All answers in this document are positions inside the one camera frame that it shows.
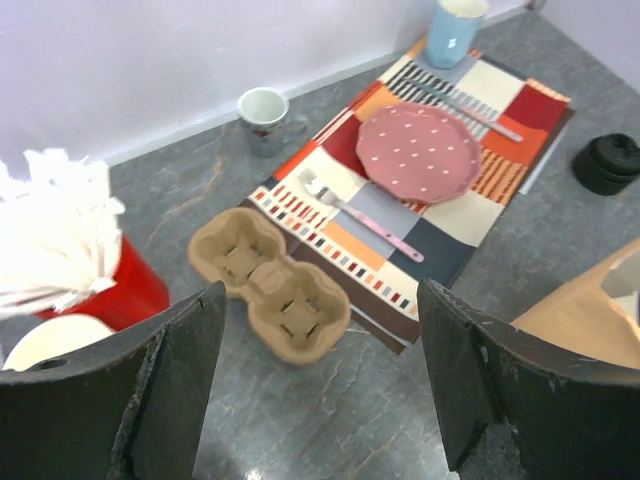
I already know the white paper cup stack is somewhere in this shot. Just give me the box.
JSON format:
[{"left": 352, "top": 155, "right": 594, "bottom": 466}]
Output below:
[{"left": 3, "top": 314, "right": 115, "bottom": 371}]

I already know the light blue mug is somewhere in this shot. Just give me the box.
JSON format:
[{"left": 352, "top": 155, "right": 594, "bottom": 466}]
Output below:
[{"left": 425, "top": 0, "right": 489, "bottom": 69}]

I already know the pink dotted plate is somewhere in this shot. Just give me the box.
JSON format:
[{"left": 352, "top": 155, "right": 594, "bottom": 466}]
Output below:
[{"left": 355, "top": 103, "right": 482, "bottom": 204}]

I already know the white wrapped straws bundle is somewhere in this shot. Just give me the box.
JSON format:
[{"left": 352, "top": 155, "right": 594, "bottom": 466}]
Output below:
[{"left": 1, "top": 148, "right": 126, "bottom": 318}]

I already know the black lid stack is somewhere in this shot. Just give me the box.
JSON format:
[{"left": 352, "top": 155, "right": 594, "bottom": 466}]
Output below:
[{"left": 572, "top": 133, "right": 639, "bottom": 196}]

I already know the red straw holder cup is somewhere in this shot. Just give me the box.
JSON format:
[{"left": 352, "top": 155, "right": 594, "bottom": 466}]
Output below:
[{"left": 36, "top": 236, "right": 170, "bottom": 332}]

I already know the fork pink handle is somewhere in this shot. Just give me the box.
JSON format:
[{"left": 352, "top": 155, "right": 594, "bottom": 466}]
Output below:
[{"left": 298, "top": 169, "right": 425, "bottom": 263}]

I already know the brown paper bag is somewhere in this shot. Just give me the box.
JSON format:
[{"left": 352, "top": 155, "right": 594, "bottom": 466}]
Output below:
[{"left": 512, "top": 239, "right": 639, "bottom": 369}]

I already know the patchwork placemat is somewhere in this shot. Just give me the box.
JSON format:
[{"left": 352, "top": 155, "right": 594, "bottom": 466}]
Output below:
[{"left": 246, "top": 43, "right": 573, "bottom": 352}]

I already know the small grey patterned mug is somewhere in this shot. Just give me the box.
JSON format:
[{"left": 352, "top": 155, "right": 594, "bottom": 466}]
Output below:
[{"left": 236, "top": 87, "right": 308, "bottom": 158}]

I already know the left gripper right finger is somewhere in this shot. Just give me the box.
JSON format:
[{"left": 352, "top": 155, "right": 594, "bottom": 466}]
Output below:
[{"left": 417, "top": 279, "right": 639, "bottom": 479}]

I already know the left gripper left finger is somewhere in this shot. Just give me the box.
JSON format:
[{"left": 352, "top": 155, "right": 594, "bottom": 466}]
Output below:
[{"left": 1, "top": 282, "right": 227, "bottom": 479}]

